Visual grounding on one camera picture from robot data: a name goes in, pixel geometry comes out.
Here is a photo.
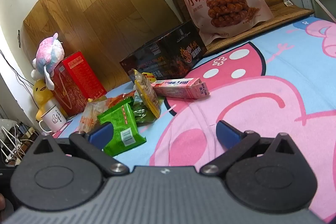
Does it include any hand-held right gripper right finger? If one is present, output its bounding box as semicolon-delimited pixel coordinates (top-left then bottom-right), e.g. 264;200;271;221
199;120;298;177

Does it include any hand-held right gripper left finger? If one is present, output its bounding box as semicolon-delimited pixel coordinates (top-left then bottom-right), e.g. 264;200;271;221
33;122;130;178

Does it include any orange red snack packet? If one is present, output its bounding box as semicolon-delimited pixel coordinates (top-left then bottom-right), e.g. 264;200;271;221
78;94;135;134

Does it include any bright green snack packet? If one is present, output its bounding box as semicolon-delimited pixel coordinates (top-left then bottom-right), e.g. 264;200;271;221
97;103;147;157

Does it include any dark green clear packet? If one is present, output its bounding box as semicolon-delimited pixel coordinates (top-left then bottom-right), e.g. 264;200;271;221
132;98;164;123

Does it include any white enamel mug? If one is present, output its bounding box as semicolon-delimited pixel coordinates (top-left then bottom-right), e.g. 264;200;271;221
38;105;67;133

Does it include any red gift box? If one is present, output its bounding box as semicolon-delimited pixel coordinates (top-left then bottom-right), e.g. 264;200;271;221
51;51;108;117

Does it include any yellow snack packet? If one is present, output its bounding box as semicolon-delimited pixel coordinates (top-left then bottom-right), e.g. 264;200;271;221
133;69;161;119

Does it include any printed cartoon blanket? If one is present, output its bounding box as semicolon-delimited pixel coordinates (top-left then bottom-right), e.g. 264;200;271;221
52;17;336;224

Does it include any pink carton box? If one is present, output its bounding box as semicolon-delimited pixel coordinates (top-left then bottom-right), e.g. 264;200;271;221
151;77;210;100

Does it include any yellow plush toy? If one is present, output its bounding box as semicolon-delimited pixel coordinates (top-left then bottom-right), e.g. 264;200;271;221
31;70;67;122

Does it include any pastel pink blue plush toy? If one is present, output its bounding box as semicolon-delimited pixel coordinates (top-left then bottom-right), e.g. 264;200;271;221
32;32;66;90

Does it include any black printed box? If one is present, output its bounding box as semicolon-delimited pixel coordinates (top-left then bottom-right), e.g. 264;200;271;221
120;21;208;82

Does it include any wooden board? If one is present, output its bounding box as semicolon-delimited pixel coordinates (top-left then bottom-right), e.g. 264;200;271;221
23;0;185;90

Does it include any power strip with white cables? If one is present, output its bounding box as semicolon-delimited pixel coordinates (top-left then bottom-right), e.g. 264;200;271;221
0;119;41;165

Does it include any black wall cable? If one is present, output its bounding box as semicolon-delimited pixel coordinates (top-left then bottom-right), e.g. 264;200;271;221
0;49;36;89

